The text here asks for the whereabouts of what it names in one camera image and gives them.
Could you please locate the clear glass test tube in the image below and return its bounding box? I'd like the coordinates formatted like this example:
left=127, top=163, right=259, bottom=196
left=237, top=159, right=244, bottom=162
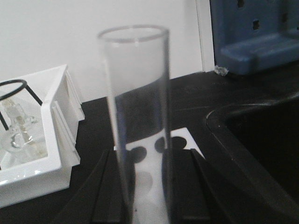
left=97, top=24, right=175, bottom=224

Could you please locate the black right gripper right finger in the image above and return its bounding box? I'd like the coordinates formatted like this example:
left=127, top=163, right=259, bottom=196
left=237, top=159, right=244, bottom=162
left=173, top=148, right=299, bottom=224

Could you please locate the black lab sink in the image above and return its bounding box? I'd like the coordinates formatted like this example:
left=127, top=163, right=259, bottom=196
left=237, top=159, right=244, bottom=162
left=206, top=95, right=299, bottom=217

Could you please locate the right white storage bin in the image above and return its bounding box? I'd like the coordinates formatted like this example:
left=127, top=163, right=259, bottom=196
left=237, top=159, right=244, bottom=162
left=0, top=65, right=85, bottom=207

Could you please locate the black wire tripod stand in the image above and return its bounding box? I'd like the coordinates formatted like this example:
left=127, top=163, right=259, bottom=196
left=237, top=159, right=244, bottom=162
left=0, top=79, right=43, bottom=131

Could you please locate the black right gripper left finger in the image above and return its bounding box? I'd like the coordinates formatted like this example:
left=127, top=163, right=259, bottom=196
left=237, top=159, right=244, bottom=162
left=56, top=150, right=126, bottom=224

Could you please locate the white test tube rack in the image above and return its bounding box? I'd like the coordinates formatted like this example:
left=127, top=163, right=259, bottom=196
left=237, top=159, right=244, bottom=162
left=114, top=127, right=201, bottom=224

